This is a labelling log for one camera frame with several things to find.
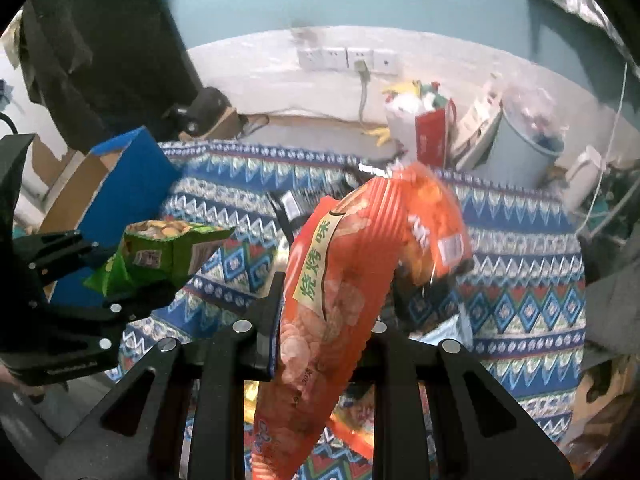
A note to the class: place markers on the brown cardboard piece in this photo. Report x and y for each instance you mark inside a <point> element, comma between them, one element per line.
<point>232,122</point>

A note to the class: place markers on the pale blue snack packet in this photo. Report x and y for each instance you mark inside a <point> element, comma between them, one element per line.
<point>445,332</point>

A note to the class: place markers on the blue patterned blanket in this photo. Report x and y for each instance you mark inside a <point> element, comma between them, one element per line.
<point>510,310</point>

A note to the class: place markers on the grey trash bin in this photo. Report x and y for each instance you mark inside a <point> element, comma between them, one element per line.
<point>515,150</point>

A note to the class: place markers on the white plastic container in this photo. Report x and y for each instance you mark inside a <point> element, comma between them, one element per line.
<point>585,175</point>

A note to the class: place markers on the yellow red snack packet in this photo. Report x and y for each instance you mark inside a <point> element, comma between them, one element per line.
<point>355,417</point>

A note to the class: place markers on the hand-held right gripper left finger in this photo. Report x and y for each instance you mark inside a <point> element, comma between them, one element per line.
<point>267,330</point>

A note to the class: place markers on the black hanging cloth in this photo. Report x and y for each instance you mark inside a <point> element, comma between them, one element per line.
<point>110,35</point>

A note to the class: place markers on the red paper bag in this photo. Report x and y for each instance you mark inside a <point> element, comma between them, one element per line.
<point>430,135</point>

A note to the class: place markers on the blue cardboard box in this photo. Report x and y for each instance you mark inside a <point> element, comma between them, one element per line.
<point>135,180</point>

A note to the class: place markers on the white carton boxes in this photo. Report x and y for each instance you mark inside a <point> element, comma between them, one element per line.
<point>475,125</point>

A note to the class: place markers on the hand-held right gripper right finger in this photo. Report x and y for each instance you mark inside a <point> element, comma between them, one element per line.
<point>405,410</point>

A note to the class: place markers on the black bag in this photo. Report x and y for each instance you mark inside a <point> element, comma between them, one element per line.
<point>207,105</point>

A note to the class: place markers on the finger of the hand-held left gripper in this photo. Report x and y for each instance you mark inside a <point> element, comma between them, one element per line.
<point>135,305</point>
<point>55,255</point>

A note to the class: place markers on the orange snack bag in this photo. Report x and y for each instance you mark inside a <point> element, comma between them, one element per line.
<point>340,270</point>

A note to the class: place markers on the black snack packet white label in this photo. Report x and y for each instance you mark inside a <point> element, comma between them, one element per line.
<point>295,210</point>

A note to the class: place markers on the green snack bag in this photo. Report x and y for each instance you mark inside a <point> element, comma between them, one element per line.
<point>170,255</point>

